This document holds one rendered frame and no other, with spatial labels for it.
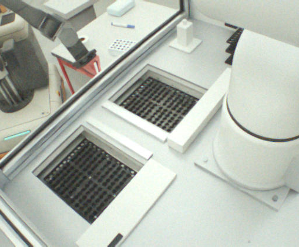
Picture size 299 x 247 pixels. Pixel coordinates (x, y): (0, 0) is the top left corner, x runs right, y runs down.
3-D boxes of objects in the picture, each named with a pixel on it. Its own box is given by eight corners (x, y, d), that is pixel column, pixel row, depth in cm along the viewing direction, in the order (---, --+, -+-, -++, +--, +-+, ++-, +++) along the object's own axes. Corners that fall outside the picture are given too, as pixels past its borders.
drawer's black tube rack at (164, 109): (119, 120, 98) (115, 108, 93) (151, 89, 105) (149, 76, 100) (173, 152, 88) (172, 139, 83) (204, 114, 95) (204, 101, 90)
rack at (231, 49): (224, 62, 94) (226, 40, 87) (239, 45, 98) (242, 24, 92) (249, 73, 89) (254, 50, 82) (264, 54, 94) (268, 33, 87)
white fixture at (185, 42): (168, 46, 102) (166, 22, 95) (181, 34, 106) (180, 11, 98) (189, 54, 98) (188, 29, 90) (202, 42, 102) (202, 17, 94)
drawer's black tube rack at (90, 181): (51, 189, 85) (43, 179, 80) (90, 149, 92) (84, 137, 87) (103, 233, 74) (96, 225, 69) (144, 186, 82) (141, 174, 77)
